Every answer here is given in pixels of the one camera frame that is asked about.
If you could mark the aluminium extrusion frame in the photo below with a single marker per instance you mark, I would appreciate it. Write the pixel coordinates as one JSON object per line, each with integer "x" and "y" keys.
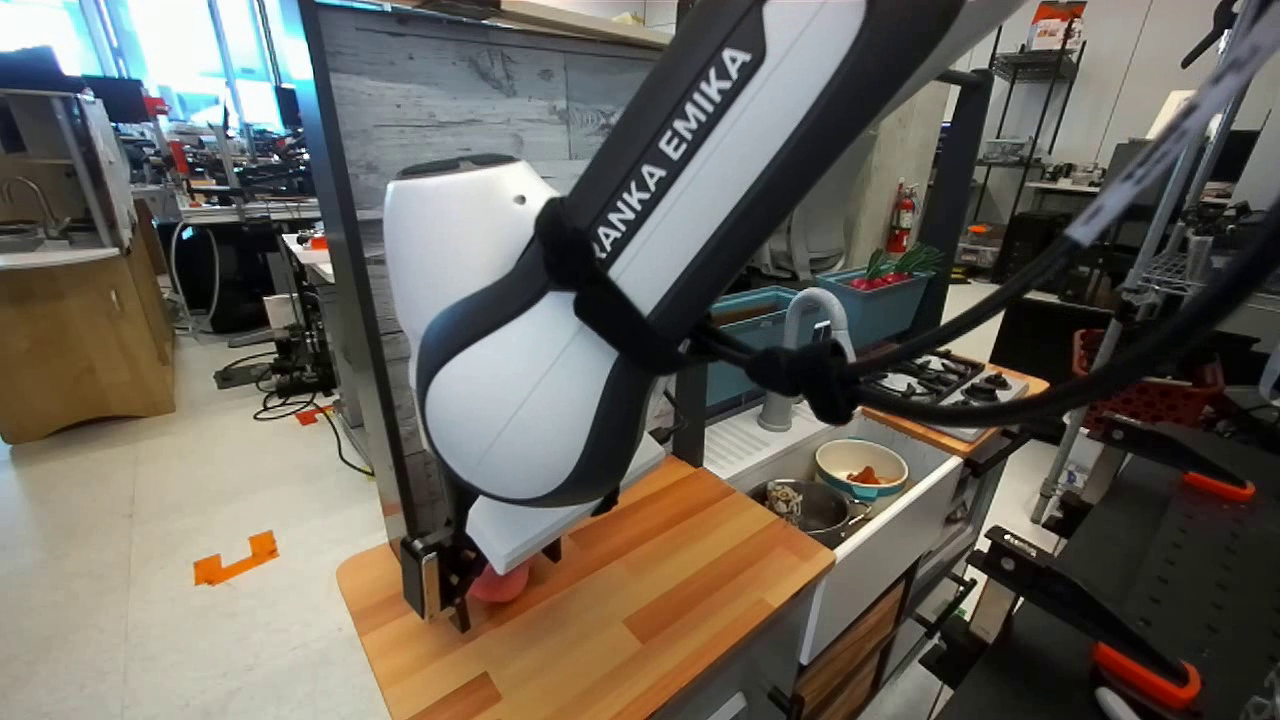
{"x": 1148, "y": 264}

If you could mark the black table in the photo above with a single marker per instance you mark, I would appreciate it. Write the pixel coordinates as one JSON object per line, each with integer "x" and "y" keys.
{"x": 987, "y": 684}

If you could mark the orange black bar clamp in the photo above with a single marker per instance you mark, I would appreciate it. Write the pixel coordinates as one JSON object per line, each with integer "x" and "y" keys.
{"x": 1161, "y": 447}
{"x": 1055, "y": 593}

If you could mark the pink bunny toy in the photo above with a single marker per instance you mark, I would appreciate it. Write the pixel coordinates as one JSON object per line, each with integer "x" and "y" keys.
{"x": 506, "y": 587}

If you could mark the grey toy stove top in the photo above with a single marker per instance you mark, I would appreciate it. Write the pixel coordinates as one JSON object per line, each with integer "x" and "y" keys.
{"x": 934, "y": 380}

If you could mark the black frame post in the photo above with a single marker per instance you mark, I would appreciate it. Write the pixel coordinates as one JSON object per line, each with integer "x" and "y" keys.
{"x": 955, "y": 187}

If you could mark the white bowl blue rim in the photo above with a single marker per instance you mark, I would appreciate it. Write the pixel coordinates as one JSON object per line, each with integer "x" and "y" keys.
{"x": 842, "y": 461}

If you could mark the grey wood backsplash panel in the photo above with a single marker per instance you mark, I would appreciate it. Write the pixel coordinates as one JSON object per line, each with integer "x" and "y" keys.
{"x": 440, "y": 95}

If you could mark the wooden countertop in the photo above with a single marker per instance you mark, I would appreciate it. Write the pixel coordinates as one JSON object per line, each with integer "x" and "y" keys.
{"x": 641, "y": 587}

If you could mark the black perforated board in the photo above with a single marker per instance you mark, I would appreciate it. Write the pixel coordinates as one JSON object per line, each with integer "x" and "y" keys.
{"x": 1202, "y": 587}

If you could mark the red fire extinguisher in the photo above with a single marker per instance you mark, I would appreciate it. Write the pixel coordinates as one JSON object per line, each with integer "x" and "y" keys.
{"x": 906, "y": 221}

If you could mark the shiny metal pot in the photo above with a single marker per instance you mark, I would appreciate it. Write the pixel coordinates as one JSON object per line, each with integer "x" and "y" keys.
{"x": 806, "y": 513}

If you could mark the white toy faucet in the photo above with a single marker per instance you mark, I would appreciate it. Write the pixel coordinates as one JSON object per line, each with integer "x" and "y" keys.
{"x": 815, "y": 307}

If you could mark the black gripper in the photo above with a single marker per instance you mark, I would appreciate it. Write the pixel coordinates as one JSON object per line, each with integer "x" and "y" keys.
{"x": 447, "y": 582}

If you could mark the wooden cupboard door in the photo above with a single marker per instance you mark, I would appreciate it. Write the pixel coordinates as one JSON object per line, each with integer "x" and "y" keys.
{"x": 854, "y": 666}

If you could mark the wooden cabinet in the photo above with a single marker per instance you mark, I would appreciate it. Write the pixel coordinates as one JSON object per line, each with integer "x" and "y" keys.
{"x": 80, "y": 346}

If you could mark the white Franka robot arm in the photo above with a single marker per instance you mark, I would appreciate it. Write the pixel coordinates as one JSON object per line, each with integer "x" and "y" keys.
{"x": 744, "y": 173}

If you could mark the white toy sink basin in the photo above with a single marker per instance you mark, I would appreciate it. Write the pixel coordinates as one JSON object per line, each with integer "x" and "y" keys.
{"x": 883, "y": 546}

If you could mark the cluttered workbench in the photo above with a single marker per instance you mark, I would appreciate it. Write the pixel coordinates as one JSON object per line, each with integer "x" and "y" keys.
{"x": 240, "y": 213}

